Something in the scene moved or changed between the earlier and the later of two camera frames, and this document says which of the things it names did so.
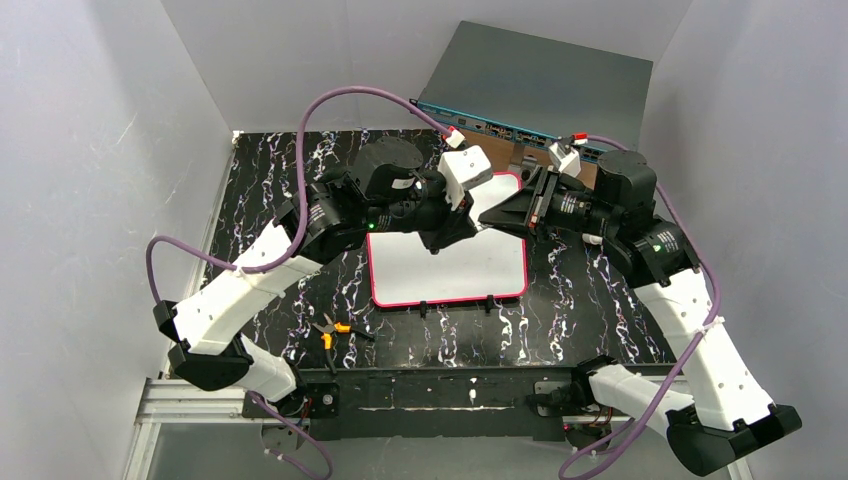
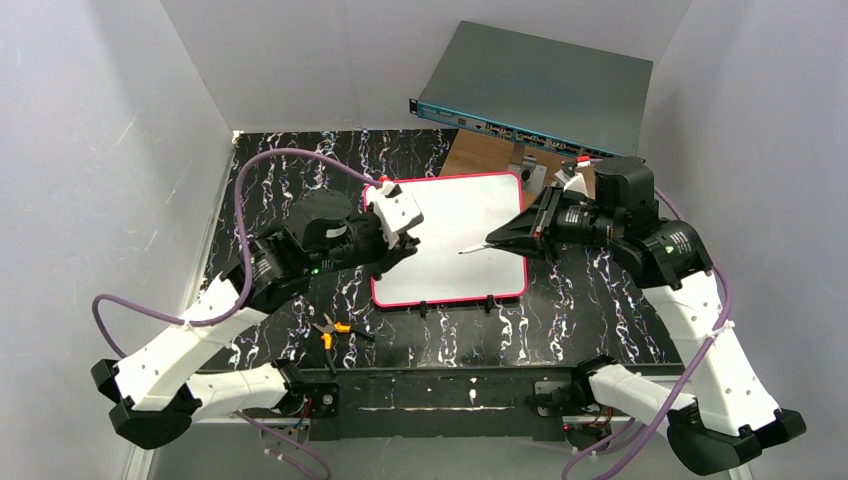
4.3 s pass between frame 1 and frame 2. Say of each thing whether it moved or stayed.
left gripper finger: moved
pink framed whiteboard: stayed
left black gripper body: moved
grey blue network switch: stayed
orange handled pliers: stayed
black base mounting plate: stayed
